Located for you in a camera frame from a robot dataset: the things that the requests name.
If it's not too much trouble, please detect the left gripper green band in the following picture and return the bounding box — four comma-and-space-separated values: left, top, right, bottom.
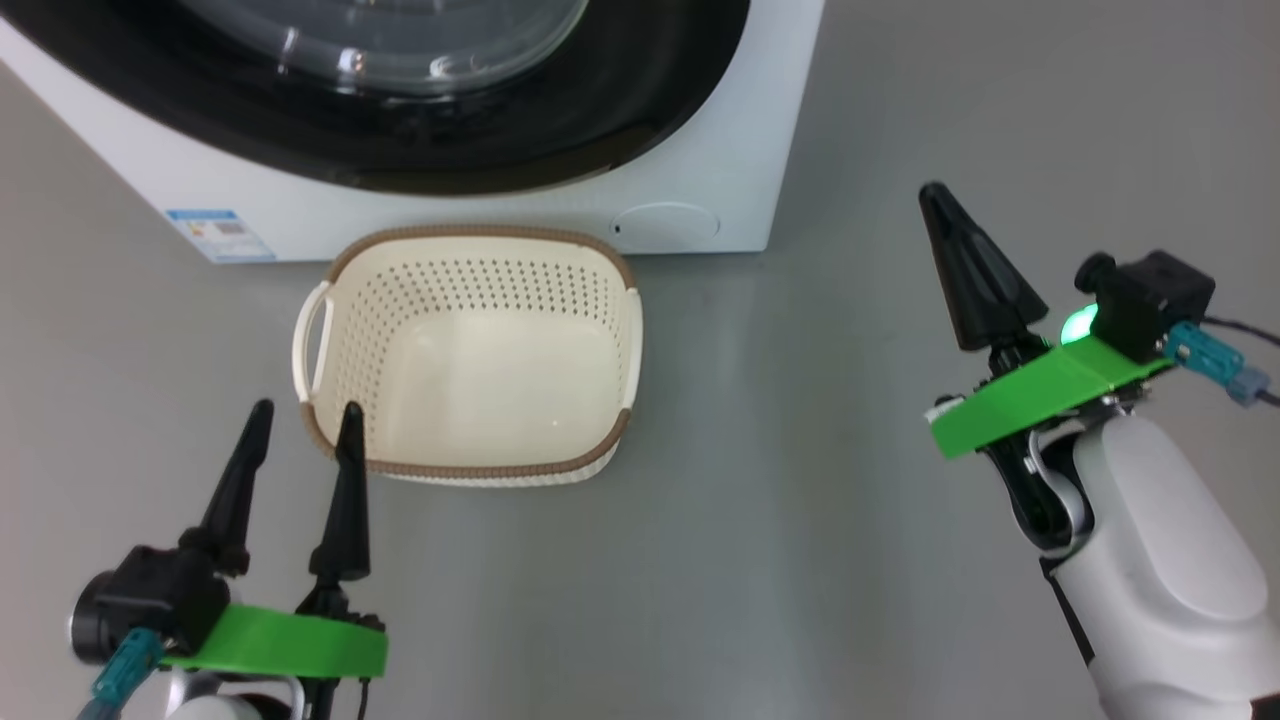
158, 398, 390, 720

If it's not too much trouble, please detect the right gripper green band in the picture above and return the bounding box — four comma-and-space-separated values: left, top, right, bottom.
918, 182, 1178, 553

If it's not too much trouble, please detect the black round glass washer door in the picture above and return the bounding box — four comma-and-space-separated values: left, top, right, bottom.
0, 0, 752, 197

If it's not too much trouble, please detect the white front-load washing machine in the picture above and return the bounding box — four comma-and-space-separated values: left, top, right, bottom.
0, 0, 827, 267

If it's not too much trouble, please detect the cream perforated laundry basket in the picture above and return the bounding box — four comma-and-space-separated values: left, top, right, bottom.
292, 225, 644, 490

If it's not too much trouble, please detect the blue energy label sticker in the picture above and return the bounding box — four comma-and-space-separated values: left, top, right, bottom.
165, 208, 278, 265

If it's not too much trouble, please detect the round white filter cover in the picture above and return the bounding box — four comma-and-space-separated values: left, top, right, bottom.
610, 202, 722, 245

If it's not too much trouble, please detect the teal left camera cable connector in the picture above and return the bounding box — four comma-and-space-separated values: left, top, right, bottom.
90, 627, 167, 705

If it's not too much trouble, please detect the teal camera cable connector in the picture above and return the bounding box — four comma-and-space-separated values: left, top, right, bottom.
1162, 319, 1272, 407
90, 627, 167, 705

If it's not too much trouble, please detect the teal right camera cable connector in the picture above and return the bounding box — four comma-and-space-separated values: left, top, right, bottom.
1162, 319, 1272, 407

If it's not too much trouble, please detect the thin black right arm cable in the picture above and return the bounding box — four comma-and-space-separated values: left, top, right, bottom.
1198, 314, 1280, 407

